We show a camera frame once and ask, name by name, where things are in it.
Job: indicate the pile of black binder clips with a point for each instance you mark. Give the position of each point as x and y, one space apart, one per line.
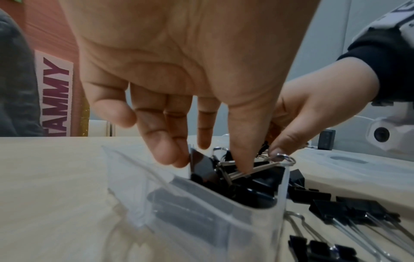
323 209

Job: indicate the transparent plastic lid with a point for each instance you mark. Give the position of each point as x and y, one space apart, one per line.
355 174

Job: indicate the black charger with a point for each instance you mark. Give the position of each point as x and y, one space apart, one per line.
326 139

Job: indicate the single black binder clip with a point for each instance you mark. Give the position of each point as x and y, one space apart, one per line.
202 166
284 156

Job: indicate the dark grey jacket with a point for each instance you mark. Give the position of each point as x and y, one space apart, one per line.
17 89

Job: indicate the person's right hand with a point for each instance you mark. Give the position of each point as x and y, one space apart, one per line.
320 97

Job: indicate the black right wristband with markers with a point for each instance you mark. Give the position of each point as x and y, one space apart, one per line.
388 64

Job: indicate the transparent plastic box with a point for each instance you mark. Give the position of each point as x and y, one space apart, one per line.
200 230

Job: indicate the red sign board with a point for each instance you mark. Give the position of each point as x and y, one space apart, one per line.
55 38

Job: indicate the person's left hand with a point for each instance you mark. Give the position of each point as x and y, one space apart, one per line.
194 51

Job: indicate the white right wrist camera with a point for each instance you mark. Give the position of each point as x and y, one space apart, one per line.
388 133

